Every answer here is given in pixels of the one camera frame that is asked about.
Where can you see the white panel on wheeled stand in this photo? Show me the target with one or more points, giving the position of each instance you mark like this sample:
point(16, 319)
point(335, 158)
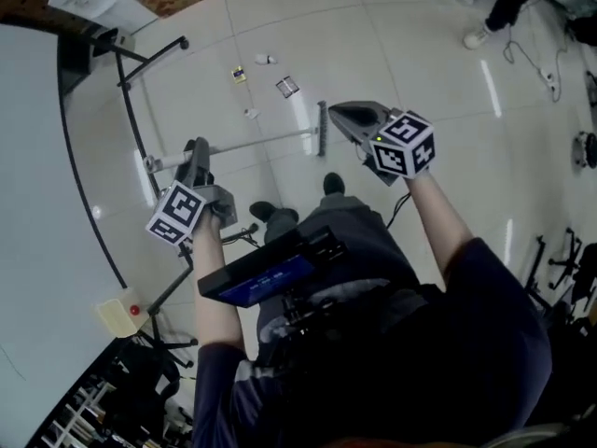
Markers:
point(37, 180)

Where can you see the person's right black shoe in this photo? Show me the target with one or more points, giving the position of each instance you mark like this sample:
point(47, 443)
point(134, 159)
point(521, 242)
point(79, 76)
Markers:
point(334, 184)

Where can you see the white power strip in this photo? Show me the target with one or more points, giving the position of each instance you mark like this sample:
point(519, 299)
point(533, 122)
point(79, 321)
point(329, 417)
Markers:
point(549, 78)

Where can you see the round black white device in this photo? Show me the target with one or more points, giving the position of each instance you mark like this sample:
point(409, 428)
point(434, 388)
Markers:
point(588, 149)

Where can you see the white broom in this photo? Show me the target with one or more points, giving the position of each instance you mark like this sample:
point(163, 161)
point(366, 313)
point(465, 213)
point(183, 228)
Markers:
point(168, 162)

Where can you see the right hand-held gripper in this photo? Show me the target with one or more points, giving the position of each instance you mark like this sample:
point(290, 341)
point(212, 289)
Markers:
point(401, 152)

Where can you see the person's dark shirt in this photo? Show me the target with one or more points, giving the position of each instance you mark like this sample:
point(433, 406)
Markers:
point(396, 390)

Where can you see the grey chest harness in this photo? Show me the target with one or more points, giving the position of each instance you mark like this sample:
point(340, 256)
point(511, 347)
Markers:
point(298, 325)

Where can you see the black chest-mounted screen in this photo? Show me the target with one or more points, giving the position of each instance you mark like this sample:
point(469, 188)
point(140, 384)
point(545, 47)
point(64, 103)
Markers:
point(261, 283)

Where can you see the beige box with red button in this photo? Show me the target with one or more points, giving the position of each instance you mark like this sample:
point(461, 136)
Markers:
point(116, 317)

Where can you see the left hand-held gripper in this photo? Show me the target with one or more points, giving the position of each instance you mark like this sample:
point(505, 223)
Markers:
point(175, 213)

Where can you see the person's left forearm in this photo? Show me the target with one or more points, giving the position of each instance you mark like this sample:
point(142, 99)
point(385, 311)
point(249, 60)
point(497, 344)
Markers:
point(214, 287)

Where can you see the person's right forearm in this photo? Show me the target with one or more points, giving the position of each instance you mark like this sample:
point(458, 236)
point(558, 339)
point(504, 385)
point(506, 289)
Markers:
point(434, 222)

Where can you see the cluttered white shelf unit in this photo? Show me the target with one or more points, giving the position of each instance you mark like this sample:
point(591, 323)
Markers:
point(70, 413)

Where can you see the black tall cabinet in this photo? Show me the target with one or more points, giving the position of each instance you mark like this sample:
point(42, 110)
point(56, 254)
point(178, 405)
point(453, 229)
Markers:
point(74, 63)

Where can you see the person's grey trousers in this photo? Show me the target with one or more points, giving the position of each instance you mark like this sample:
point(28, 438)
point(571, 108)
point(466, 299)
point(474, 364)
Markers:
point(364, 231)

